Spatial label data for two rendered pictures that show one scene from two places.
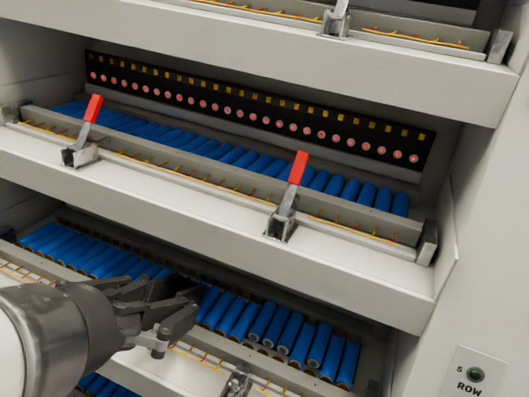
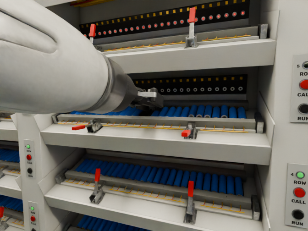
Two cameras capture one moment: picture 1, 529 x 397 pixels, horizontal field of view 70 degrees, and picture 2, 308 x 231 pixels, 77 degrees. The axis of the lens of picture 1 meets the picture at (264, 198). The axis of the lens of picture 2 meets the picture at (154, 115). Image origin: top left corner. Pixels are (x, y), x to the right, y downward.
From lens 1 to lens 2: 0.22 m
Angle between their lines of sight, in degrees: 7
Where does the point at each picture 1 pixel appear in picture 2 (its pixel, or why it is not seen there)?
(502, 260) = (301, 6)
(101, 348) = (130, 87)
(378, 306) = (248, 57)
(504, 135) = not seen: outside the picture
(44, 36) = not seen: hidden behind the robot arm
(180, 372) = (162, 134)
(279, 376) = (210, 121)
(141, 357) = (141, 134)
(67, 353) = (119, 72)
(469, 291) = (290, 27)
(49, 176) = not seen: hidden behind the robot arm
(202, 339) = (167, 119)
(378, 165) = (226, 22)
